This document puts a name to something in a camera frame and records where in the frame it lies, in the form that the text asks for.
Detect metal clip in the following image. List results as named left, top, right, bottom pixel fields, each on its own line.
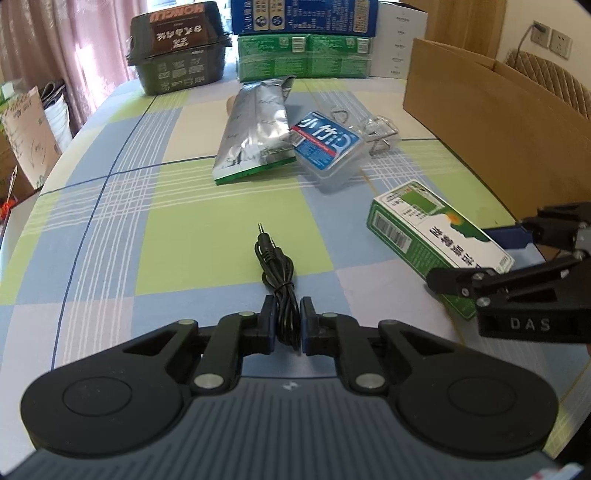
left=361, top=115, right=399, bottom=140

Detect green medicine box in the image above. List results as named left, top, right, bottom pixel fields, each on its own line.
left=367, top=180, right=515, bottom=321

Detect black audio cable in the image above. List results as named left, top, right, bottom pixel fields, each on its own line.
left=254, top=223, right=303, bottom=356

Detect wall socket with plug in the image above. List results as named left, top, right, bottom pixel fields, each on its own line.
left=531, top=19, right=551, bottom=48

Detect green tissue pack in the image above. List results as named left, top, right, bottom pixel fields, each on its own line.
left=235, top=34, right=374, bottom=84

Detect small green boxes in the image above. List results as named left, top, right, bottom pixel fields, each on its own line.
left=0, top=80, right=29, bottom=103

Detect desktop with checked tablecloth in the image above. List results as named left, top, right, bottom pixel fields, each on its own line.
left=0, top=74, right=591, bottom=407

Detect red-handled scissors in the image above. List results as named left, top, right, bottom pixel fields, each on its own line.
left=0, top=165, right=20, bottom=219

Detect yellow curtain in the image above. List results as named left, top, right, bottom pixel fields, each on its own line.
left=425, top=0, right=509, bottom=61

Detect grey charger cable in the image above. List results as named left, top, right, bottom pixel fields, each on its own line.
left=496, top=25, right=537, bottom=63

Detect clear plastic case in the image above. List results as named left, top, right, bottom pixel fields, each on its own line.
left=288, top=110, right=363, bottom=191

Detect blue printed box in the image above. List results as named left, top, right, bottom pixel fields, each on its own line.
left=230, top=0, right=380, bottom=38

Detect white box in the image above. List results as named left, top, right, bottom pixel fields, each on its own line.
left=369, top=1, right=429, bottom=79

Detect cardboard display box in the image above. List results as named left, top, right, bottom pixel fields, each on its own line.
left=0, top=136, right=38, bottom=204

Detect pink curtain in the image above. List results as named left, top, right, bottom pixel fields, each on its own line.
left=0, top=0, right=153, bottom=130

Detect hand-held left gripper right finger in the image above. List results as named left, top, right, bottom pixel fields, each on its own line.
left=300, top=296, right=463, bottom=394

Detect silver foil bag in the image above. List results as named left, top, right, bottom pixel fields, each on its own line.
left=211, top=74, right=297, bottom=186

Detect empty wall socket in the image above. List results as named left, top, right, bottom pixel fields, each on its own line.
left=549, top=28, right=573, bottom=59

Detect dark instant noodle box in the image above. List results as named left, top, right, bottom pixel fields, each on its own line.
left=127, top=1, right=232, bottom=96

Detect chair with quilted cover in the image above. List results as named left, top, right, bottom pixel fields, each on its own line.
left=503, top=50, right=591, bottom=123

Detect white bag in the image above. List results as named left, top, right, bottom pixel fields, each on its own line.
left=39, top=80, right=75, bottom=145

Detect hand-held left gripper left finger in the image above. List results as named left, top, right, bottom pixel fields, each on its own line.
left=119, top=295, right=278, bottom=394

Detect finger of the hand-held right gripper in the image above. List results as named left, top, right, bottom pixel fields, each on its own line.
left=482, top=202, right=591, bottom=259
left=425, top=255, right=591, bottom=305

